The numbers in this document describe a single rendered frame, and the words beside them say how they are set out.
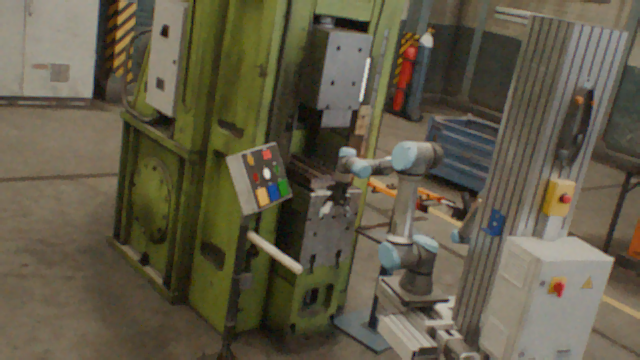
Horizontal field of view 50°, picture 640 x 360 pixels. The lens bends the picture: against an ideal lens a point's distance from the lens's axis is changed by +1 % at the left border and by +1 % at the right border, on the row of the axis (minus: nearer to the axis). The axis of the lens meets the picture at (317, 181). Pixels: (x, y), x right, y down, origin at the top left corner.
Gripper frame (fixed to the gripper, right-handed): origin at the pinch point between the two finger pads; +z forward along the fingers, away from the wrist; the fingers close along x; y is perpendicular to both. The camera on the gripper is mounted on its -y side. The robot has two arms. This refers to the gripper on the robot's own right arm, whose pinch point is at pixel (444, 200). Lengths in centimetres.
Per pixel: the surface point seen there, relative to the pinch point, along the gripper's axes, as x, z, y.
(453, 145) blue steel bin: 307, 194, 45
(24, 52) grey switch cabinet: -4, 564, 33
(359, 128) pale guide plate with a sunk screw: -29, 48, -30
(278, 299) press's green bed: -72, 47, 70
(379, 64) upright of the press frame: -21, 50, -67
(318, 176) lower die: -65, 40, -7
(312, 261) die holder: -64, 34, 41
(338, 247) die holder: -47, 32, 35
